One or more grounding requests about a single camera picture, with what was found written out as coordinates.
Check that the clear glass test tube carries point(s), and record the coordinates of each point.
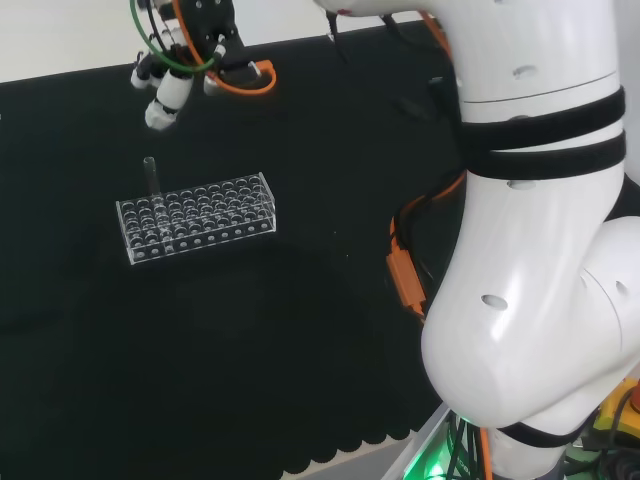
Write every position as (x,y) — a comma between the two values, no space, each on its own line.
(150,175)

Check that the clear acrylic test tube rack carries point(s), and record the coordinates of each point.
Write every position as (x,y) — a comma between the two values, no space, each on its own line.
(200,220)

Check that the black bench cloth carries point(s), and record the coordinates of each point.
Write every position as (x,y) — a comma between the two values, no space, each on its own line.
(280,325)

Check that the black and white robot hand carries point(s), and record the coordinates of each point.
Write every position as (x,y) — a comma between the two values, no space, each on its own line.
(172,90)

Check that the yellow stop button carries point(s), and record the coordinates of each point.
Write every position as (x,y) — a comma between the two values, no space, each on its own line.
(617,410)

